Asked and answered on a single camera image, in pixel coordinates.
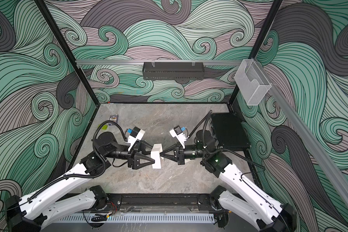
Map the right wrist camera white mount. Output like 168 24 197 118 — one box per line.
169 125 187 148

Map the aluminium wall rail back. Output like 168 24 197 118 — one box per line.
75 59 242 66

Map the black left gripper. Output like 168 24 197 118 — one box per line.
103 141 156 171

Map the aluminium wall rail right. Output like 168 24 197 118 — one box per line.
255 59 348 224

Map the white slotted cable duct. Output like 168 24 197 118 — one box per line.
56 213 215 223

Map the blue playing card box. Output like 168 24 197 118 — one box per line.
109 115 119 123

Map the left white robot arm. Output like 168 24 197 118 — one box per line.
4 120 155 232

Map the black case on table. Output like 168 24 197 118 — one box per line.
211 113 250 151

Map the aluminium wall rail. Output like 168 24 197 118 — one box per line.
255 59 348 224
75 59 242 66

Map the right black corner post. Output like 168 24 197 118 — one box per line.
228 1 282 106

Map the black corner frame post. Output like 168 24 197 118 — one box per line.
34 0 100 107

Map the black wall tray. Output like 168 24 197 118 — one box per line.
142 62 205 81

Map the clear acrylic wall holder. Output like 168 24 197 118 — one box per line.
235 59 271 106

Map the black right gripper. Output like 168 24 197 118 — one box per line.
162 141 208 165

